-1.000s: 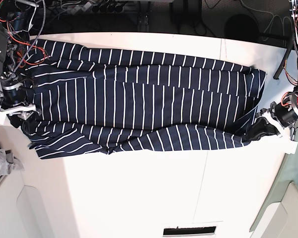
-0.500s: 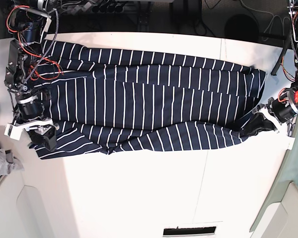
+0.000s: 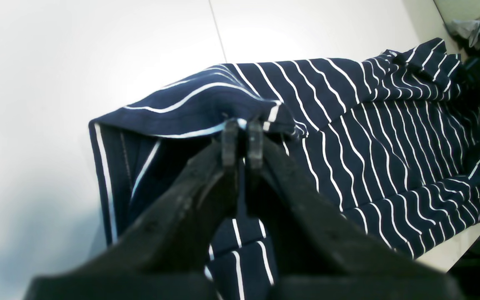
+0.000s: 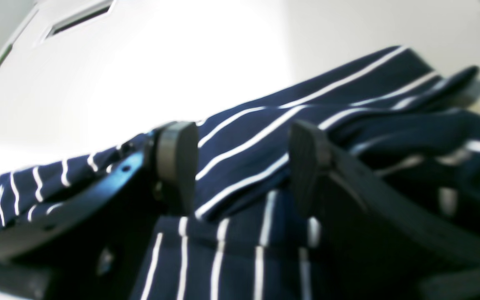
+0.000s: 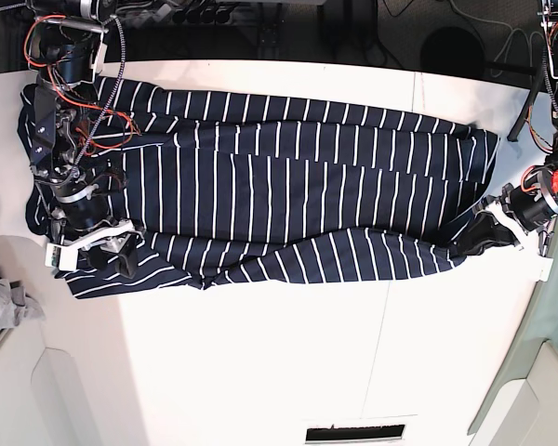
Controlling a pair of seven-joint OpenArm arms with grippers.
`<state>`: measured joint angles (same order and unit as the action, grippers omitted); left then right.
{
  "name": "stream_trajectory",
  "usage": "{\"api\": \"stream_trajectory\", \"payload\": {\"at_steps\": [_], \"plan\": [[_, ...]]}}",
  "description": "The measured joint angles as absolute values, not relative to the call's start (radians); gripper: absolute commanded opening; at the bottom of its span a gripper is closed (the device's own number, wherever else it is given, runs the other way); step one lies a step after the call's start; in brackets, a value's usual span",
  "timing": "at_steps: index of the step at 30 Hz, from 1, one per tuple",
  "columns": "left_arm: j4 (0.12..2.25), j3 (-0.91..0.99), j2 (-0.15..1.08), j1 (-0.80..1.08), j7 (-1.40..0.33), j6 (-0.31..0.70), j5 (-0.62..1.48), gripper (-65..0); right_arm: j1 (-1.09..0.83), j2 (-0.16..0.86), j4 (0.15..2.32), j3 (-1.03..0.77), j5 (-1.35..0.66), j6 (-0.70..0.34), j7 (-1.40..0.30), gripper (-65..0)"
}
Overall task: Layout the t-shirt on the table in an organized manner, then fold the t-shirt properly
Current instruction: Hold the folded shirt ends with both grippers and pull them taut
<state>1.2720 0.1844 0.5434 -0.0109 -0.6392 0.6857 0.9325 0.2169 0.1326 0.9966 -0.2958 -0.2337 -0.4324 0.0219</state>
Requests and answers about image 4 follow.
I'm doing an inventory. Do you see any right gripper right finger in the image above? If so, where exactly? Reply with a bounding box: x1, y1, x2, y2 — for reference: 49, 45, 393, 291
288, 121, 480, 300

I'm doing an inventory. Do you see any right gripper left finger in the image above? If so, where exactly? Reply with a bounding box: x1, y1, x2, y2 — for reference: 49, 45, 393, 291
0, 122, 199, 300

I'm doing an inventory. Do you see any navy white striped t-shirt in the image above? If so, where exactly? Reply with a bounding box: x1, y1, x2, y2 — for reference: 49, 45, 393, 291
0, 46, 480, 300

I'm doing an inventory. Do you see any table cable slot opening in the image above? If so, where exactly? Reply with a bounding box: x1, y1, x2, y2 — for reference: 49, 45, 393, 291
39, 0, 117, 43

